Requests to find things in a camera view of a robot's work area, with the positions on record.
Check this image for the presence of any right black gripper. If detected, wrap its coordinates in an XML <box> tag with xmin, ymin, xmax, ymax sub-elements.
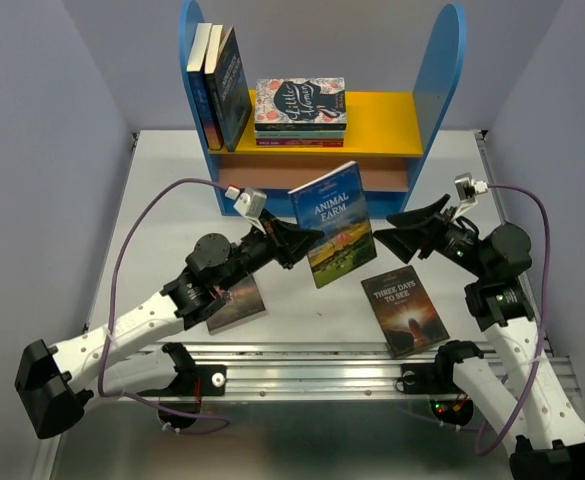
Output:
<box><xmin>373</xmin><ymin>193</ymin><xmax>491</xmax><ymax>280</ymax></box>

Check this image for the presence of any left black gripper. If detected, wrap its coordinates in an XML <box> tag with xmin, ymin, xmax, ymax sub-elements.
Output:
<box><xmin>218</xmin><ymin>208</ymin><xmax>323</xmax><ymax>292</ymax></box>

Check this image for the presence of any Animal Farm blue book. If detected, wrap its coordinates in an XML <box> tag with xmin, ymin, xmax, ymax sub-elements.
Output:
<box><xmin>288</xmin><ymin>161</ymin><xmax>377</xmax><ymax>289</ymax></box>

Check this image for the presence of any Nineteen Eighty-Four dark book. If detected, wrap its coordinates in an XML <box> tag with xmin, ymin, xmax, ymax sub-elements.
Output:
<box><xmin>204</xmin><ymin>24</ymin><xmax>252</xmax><ymax>152</ymax></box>

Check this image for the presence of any Jane Eyre blue book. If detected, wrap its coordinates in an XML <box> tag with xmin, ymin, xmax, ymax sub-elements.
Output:
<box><xmin>187</xmin><ymin>23</ymin><xmax>223</xmax><ymax>150</ymax></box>

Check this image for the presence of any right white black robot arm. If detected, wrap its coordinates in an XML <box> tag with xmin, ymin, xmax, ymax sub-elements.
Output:
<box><xmin>373</xmin><ymin>195</ymin><xmax>585</xmax><ymax>479</ymax></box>

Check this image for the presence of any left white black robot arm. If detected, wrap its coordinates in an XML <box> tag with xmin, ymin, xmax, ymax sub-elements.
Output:
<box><xmin>14</xmin><ymin>211</ymin><xmax>324</xmax><ymax>439</ymax></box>

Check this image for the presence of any teal book in stack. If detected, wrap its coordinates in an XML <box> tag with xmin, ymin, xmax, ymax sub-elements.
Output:
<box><xmin>254</xmin><ymin>130</ymin><xmax>346</xmax><ymax>139</ymax></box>

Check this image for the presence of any dark green book in stack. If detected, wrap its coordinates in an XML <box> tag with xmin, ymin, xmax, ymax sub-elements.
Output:
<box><xmin>254</xmin><ymin>123</ymin><xmax>347</xmax><ymax>132</ymax></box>

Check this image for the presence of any A Tale of Two Cities book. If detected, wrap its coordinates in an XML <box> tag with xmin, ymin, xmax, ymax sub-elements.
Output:
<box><xmin>206</xmin><ymin>276</ymin><xmax>267</xmax><ymax>335</ymax></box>

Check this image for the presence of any Three Days to See book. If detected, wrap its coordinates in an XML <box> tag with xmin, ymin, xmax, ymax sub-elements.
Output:
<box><xmin>361</xmin><ymin>266</ymin><xmax>450</xmax><ymax>358</ymax></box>

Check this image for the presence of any purple Roald Dahl book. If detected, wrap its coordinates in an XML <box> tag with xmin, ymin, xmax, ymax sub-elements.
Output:
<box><xmin>256</xmin><ymin>138</ymin><xmax>344</xmax><ymax>148</ymax></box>

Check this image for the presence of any blue yellow wooden bookshelf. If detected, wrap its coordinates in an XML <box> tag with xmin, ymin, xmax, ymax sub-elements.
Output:
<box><xmin>194</xmin><ymin>3</ymin><xmax>467</xmax><ymax>219</ymax></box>

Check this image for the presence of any Little Women floral book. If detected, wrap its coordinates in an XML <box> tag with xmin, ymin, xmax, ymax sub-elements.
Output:
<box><xmin>254</xmin><ymin>77</ymin><xmax>348</xmax><ymax>126</ymax></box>

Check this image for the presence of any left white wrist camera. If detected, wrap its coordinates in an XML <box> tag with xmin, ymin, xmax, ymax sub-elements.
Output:
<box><xmin>225</xmin><ymin>185</ymin><xmax>267</xmax><ymax>220</ymax></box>

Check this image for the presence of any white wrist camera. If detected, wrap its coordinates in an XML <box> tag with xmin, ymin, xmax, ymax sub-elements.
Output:
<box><xmin>225</xmin><ymin>185</ymin><xmax>267</xmax><ymax>220</ymax></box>
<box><xmin>452</xmin><ymin>173</ymin><xmax>488</xmax><ymax>220</ymax></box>

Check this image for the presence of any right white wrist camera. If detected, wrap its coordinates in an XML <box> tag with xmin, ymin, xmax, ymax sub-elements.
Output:
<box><xmin>452</xmin><ymin>173</ymin><xmax>488</xmax><ymax>220</ymax></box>

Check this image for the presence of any aluminium extrusion rail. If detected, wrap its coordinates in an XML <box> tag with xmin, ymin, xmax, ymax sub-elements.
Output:
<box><xmin>103</xmin><ymin>341</ymin><xmax>581</xmax><ymax>402</ymax></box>

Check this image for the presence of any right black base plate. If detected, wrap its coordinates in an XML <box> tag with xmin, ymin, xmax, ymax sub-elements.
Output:
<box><xmin>395</xmin><ymin>363</ymin><xmax>461</xmax><ymax>395</ymax></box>

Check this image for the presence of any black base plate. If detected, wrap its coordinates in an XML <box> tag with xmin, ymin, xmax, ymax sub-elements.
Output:
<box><xmin>395</xmin><ymin>363</ymin><xmax>461</xmax><ymax>395</ymax></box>
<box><xmin>158</xmin><ymin>364</ymin><xmax>227</xmax><ymax>399</ymax></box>

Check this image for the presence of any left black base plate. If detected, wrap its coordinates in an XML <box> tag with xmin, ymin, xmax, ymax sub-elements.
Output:
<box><xmin>158</xmin><ymin>364</ymin><xmax>227</xmax><ymax>399</ymax></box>

